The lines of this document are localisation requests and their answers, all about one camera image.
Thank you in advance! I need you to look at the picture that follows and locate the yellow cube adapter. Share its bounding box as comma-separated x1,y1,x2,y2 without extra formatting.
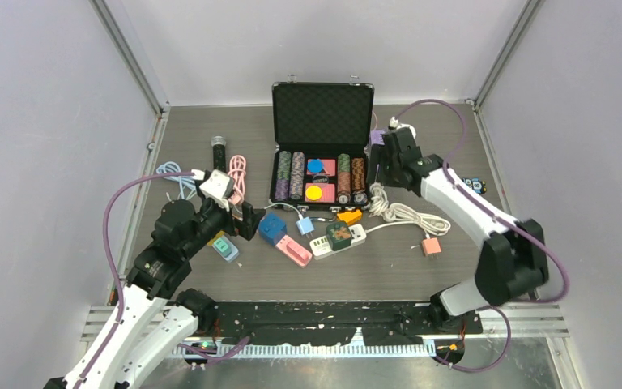
207,230,224,246

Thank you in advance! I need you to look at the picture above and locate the teal small cube adapter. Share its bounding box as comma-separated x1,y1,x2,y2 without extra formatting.
213,241,232,257

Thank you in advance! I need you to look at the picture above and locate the blue cube socket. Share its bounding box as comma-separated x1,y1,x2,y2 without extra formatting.
258,213,287,246

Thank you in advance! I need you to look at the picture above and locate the pink square adapter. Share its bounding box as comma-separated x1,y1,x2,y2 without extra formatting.
286,240,311,261

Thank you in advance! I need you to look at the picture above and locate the dark green cube adapter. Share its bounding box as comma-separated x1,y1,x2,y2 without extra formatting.
326,221,353,251

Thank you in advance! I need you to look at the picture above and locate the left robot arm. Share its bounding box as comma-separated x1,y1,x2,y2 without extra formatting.
45,199,266,388

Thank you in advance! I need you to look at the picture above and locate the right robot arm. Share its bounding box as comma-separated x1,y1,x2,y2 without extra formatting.
370,127,549,333

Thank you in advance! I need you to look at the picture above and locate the salmon pink plug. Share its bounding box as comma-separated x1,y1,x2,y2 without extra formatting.
421,237,442,259

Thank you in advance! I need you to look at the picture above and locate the purple power strip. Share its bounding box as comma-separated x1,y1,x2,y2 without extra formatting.
369,129,386,145

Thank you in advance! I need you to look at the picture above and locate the light blue power strip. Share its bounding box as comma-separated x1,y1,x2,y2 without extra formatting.
212,236,240,263

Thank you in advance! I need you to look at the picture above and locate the pink power strip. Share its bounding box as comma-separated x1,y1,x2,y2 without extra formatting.
275,235,313,268

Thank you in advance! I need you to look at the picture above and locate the light blue usb charger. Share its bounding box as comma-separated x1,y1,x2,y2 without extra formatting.
296,216,315,238

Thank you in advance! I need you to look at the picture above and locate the black poker chip case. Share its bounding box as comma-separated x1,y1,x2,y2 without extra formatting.
269,81,374,212

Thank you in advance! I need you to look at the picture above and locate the blue round chip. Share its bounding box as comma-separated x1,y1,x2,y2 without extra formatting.
307,159,325,174

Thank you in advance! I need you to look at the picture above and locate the yellow round chip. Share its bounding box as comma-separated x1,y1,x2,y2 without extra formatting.
305,185,323,201

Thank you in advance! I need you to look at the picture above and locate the orange yellow toy block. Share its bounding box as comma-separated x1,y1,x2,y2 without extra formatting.
336,209,363,226

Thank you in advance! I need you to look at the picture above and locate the white power strip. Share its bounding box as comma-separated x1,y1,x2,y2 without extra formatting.
309,221,367,260

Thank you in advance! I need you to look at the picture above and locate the black cylinder tube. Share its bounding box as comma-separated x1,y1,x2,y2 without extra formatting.
211,135,228,173

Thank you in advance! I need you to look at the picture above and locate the blue owl toy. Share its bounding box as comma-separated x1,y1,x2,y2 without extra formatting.
463,177,487,195

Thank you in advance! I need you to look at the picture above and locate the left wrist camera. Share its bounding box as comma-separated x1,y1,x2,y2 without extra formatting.
190,169,234,212

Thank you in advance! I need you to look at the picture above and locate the white coiled cable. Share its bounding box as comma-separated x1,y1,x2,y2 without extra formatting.
367,182,453,237

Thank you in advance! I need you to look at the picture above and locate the pink coiled cable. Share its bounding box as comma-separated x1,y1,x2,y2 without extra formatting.
228,155,249,205

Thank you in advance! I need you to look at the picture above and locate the light blue coiled cable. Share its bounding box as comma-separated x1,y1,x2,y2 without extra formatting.
155,160,202,201

